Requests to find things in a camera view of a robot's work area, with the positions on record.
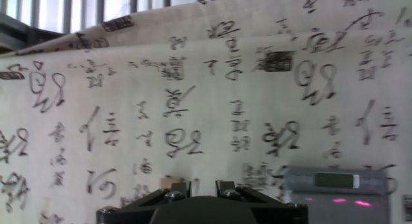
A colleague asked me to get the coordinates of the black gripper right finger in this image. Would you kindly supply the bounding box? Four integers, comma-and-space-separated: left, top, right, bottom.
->
215, 180, 309, 224

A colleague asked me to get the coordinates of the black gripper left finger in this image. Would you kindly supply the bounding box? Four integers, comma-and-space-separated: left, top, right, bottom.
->
95, 180, 193, 224

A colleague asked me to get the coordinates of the small wooden block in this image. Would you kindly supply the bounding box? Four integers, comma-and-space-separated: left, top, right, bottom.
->
160, 175, 185, 190

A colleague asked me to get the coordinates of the silver digital pocket scale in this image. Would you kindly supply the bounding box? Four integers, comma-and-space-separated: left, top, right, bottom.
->
283, 165, 392, 224

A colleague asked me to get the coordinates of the beige calligraphy print cloth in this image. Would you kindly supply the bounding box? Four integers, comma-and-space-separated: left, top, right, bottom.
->
0, 0, 412, 224

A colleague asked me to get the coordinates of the dark grey frame beam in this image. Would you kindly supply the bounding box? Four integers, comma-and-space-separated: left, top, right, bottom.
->
0, 13, 64, 54

